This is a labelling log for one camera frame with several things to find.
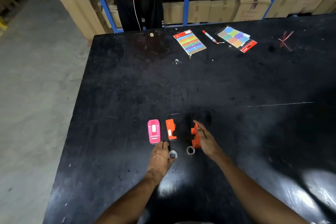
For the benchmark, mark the person's right hand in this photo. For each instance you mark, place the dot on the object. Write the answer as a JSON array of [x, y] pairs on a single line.
[[208, 143]]

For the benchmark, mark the person's left hand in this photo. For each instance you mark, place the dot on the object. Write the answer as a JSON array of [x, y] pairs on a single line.
[[158, 160]]

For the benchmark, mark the person's left thumb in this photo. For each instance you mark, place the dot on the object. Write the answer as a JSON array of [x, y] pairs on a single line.
[[171, 162]]

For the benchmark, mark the person's right fingers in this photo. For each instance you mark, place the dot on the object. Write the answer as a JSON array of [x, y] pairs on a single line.
[[200, 128]]

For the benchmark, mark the orange tape dispenser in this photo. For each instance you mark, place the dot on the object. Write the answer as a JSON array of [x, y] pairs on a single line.
[[170, 128], [195, 141]]

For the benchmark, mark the person's left forearm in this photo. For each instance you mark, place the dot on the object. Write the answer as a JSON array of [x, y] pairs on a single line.
[[128, 200]]

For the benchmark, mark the person's right forearm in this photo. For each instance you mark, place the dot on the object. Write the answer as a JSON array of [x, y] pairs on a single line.
[[252, 192]]

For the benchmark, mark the pink tape dispenser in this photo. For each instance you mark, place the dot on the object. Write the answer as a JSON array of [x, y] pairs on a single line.
[[154, 132]]

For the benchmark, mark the striped sticky flags pack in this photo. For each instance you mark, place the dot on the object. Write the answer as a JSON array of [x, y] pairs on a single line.
[[189, 42]]

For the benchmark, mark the red marker pen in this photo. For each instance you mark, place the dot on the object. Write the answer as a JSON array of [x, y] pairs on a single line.
[[209, 36]]

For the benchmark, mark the square sticky notes pack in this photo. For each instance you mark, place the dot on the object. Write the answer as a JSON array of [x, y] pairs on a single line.
[[236, 38]]

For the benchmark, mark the red rubber bands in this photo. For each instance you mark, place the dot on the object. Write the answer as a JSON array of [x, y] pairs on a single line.
[[285, 39]]

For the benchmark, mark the tall cardboard carton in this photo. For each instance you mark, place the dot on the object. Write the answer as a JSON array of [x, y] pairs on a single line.
[[76, 3]]

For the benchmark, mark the yellow object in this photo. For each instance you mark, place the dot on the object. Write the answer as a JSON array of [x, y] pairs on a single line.
[[2, 25]]

